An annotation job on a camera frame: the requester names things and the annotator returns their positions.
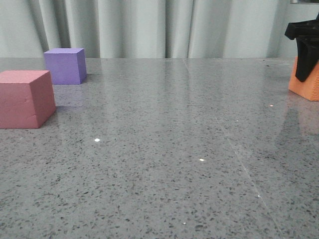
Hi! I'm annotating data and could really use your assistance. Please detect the orange foam cube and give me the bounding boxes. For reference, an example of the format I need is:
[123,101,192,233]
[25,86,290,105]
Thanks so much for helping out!
[288,57,319,101]

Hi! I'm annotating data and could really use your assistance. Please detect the pink foam cube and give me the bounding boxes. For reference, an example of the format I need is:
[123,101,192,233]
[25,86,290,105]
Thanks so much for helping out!
[0,70,56,129]

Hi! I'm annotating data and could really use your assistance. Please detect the purple foam cube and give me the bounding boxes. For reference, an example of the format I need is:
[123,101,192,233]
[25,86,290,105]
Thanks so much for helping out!
[44,48,87,85]

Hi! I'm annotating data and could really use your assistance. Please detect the pale green curtain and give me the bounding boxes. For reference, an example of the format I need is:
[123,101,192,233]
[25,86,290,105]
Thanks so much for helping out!
[0,0,319,58]

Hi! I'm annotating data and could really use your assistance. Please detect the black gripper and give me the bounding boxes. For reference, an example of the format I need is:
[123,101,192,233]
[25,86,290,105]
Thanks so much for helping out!
[285,15,319,82]

